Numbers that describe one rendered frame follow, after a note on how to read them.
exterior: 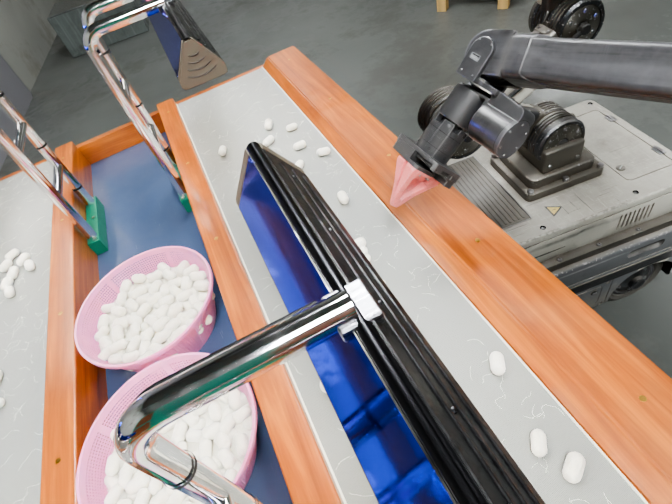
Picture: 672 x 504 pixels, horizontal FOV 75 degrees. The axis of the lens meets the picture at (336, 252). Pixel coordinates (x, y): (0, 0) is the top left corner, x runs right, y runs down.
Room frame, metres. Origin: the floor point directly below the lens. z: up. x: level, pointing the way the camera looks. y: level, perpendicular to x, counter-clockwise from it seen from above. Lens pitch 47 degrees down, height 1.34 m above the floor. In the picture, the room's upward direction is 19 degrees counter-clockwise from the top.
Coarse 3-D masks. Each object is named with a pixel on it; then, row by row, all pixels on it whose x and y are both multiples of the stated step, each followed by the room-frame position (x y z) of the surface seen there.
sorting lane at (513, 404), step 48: (240, 96) 1.30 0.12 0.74; (288, 96) 1.19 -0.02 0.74; (240, 144) 1.03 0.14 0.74; (288, 144) 0.96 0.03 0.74; (336, 192) 0.72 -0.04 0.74; (240, 240) 0.68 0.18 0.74; (384, 240) 0.55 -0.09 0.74; (432, 288) 0.41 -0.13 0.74; (432, 336) 0.33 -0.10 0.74; (480, 336) 0.31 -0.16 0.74; (480, 384) 0.24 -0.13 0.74; (528, 384) 0.22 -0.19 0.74; (336, 432) 0.24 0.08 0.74; (528, 432) 0.16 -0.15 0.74; (576, 432) 0.14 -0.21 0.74; (336, 480) 0.18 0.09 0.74; (624, 480) 0.08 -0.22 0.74
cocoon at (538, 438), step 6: (534, 432) 0.16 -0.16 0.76; (540, 432) 0.15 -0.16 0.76; (534, 438) 0.15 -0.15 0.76; (540, 438) 0.15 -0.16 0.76; (546, 438) 0.15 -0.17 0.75; (534, 444) 0.14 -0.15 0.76; (540, 444) 0.14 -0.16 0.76; (546, 444) 0.14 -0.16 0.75; (534, 450) 0.14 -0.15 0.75; (540, 450) 0.13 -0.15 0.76; (546, 450) 0.13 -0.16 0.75; (540, 456) 0.13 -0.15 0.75
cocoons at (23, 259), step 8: (8, 256) 0.87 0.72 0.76; (16, 256) 0.88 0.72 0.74; (24, 256) 0.85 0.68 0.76; (8, 264) 0.84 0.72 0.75; (24, 264) 0.82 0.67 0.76; (32, 264) 0.81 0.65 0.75; (8, 272) 0.81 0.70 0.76; (16, 272) 0.81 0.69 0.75; (8, 280) 0.78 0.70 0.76; (0, 288) 0.77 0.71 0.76; (8, 288) 0.75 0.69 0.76; (8, 296) 0.74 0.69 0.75; (0, 376) 0.53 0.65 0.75; (0, 400) 0.47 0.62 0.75
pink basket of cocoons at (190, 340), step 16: (144, 256) 0.70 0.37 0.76; (160, 256) 0.70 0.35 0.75; (176, 256) 0.68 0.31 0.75; (192, 256) 0.66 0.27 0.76; (112, 272) 0.68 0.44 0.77; (144, 272) 0.69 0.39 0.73; (208, 272) 0.59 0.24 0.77; (96, 288) 0.65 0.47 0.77; (112, 288) 0.66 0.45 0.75; (208, 288) 0.55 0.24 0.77; (208, 304) 0.53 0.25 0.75; (80, 320) 0.58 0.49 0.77; (96, 320) 0.60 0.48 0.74; (80, 336) 0.55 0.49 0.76; (192, 336) 0.48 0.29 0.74; (208, 336) 0.52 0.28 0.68; (80, 352) 0.50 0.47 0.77; (96, 352) 0.52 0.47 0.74; (160, 352) 0.45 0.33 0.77; (176, 352) 0.47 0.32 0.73; (112, 368) 0.45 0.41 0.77; (128, 368) 0.46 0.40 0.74; (144, 368) 0.46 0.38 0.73
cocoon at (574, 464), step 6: (570, 456) 0.12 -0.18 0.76; (576, 456) 0.12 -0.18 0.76; (582, 456) 0.12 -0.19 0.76; (564, 462) 0.12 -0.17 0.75; (570, 462) 0.11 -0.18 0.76; (576, 462) 0.11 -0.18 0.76; (582, 462) 0.11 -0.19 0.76; (564, 468) 0.11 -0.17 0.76; (570, 468) 0.11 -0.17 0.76; (576, 468) 0.11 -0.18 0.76; (582, 468) 0.10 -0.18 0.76; (564, 474) 0.10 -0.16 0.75; (570, 474) 0.10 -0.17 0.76; (576, 474) 0.10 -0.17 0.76; (582, 474) 0.10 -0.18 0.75; (570, 480) 0.10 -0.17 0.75; (576, 480) 0.10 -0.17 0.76
